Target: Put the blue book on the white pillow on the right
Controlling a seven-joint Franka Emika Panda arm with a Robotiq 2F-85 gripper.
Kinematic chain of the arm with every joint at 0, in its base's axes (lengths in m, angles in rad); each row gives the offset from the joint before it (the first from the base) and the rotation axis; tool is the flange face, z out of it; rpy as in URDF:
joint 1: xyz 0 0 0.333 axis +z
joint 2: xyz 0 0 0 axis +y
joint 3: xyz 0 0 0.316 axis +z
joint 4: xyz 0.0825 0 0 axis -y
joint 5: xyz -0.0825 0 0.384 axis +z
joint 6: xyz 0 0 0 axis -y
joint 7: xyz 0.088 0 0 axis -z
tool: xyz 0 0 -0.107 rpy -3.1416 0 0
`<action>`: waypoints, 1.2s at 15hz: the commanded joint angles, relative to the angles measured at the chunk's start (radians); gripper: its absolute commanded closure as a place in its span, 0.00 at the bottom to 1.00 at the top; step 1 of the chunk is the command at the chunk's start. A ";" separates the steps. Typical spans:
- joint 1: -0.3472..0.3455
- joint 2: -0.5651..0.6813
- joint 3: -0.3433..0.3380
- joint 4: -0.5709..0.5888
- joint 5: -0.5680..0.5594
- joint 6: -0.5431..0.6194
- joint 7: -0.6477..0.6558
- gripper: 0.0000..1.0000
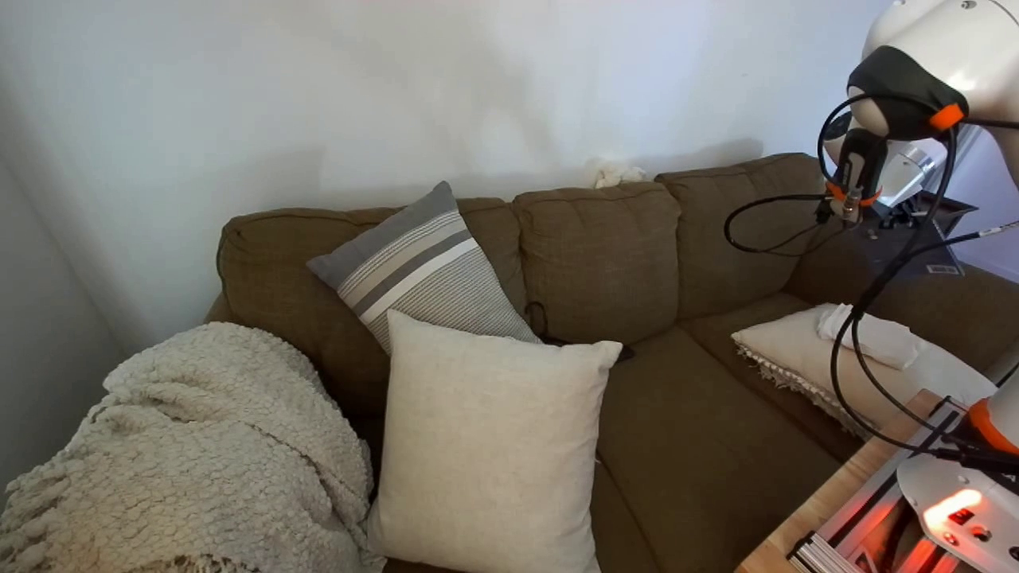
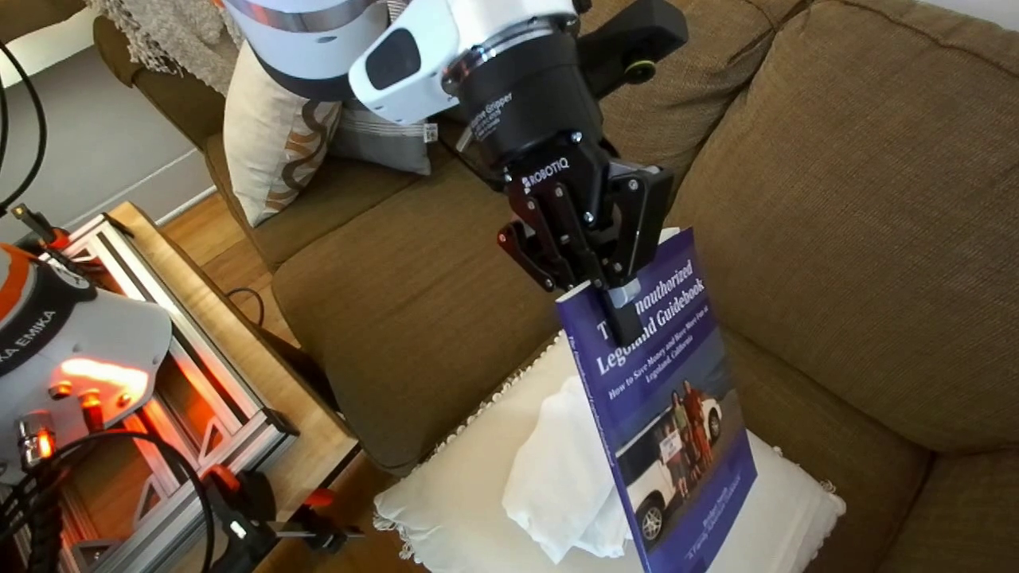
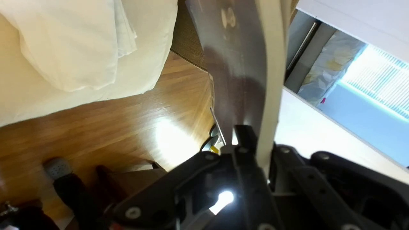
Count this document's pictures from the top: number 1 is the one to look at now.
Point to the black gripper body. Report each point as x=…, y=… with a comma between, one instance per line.
x=865, y=210

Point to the robot base with status light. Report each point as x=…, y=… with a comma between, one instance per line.
x=974, y=511

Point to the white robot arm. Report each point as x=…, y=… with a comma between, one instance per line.
x=943, y=52

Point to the white fringed flat pillow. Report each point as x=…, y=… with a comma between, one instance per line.
x=798, y=361

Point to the cream square pillow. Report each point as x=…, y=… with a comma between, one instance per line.
x=490, y=445

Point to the grey striped pillow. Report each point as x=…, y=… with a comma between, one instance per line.
x=426, y=273

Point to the black tray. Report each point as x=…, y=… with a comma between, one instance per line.
x=954, y=210

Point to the rolled white towel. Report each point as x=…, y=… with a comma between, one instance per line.
x=886, y=338

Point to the small white object behind sofa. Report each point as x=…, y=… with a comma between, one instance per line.
x=605, y=172

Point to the brown fabric sofa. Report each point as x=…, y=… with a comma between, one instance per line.
x=680, y=456

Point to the cream knit blanket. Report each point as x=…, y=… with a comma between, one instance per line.
x=201, y=456

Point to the wooden table with metal rail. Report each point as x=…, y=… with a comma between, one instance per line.
x=830, y=511

